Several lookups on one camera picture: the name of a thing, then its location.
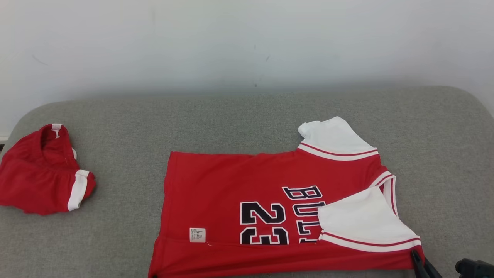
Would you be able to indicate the red Bulls jersey white sleeves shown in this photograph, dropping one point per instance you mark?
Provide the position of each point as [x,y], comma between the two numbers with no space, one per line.
[216,193]

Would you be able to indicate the red Bulls shorts white stripe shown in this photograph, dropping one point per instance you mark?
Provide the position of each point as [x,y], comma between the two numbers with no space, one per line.
[34,181]

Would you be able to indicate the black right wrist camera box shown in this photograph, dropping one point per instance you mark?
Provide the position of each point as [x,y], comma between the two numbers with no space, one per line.
[474,269]

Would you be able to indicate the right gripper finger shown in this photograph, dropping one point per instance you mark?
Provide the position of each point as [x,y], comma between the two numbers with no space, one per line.
[418,268]
[433,272]

